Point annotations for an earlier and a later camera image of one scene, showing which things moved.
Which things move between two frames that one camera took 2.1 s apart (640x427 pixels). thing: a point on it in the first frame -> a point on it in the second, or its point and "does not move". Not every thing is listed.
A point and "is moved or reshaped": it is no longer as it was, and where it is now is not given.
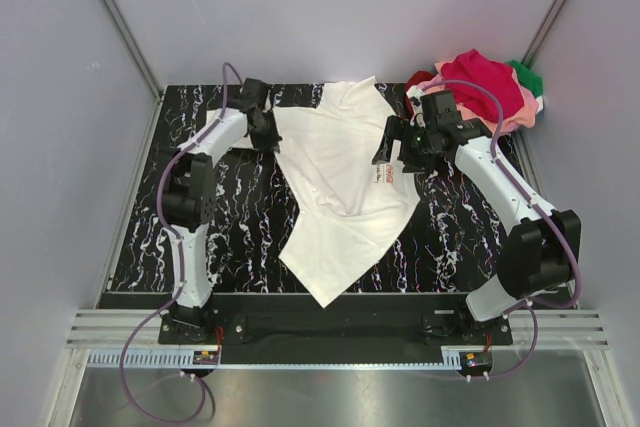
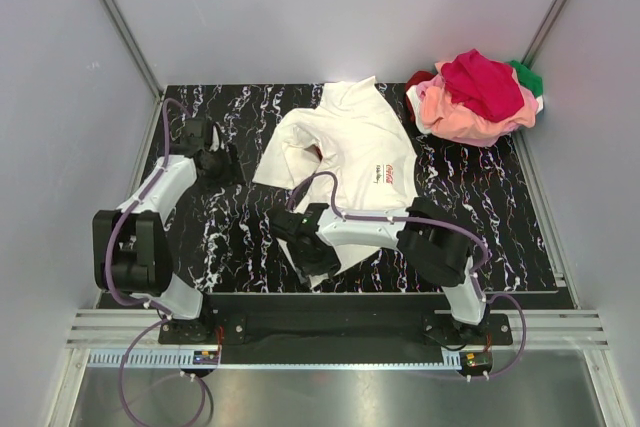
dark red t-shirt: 415,79 does not move
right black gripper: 398,129 -> 329,265
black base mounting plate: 438,319 does not move
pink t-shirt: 521,119 does not move
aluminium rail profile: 110,328 does not move
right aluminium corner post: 539,37 does not move
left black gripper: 271,143 -> 232,174
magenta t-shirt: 496,76 does not move
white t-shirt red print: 354,212 is moved or reshaped
